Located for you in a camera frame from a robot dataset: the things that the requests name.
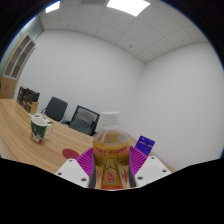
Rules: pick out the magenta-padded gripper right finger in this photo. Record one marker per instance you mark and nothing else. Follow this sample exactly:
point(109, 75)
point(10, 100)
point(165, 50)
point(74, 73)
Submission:
point(151, 170)

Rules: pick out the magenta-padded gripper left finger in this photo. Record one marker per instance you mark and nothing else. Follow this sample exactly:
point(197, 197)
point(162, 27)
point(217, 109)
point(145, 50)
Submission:
point(73, 171)

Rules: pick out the yellow-labelled drink bottle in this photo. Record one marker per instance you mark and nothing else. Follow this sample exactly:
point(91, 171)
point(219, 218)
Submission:
point(111, 156)

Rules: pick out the purple standing package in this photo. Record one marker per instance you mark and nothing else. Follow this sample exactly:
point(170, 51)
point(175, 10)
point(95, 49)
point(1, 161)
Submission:
point(145, 144)

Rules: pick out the black mesh office chair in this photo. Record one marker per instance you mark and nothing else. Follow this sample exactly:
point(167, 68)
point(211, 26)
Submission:
point(83, 121)

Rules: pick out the green and white mug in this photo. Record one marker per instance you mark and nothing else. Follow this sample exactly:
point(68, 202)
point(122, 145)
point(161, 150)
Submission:
point(38, 130)

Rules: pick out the printed paper leaflet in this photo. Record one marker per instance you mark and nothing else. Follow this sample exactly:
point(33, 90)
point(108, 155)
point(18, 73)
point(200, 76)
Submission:
point(45, 117)

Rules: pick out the dark padded office chair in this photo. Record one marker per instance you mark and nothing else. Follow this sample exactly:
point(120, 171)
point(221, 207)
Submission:
point(56, 108)

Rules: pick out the tan cardboard box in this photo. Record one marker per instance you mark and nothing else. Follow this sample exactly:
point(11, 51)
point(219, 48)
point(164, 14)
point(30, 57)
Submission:
point(31, 106)

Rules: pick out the large dark printed box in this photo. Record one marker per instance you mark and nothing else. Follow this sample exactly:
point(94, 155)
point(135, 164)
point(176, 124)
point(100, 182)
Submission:
point(32, 95)

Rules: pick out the small dark printed box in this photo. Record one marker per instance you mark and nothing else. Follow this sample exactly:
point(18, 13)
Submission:
point(20, 95)

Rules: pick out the large ceiling light panel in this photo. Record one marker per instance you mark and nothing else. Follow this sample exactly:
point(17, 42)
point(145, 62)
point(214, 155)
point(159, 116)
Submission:
point(128, 6)

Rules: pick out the small ceiling light panel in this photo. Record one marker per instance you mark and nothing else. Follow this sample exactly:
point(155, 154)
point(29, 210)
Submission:
point(53, 6)

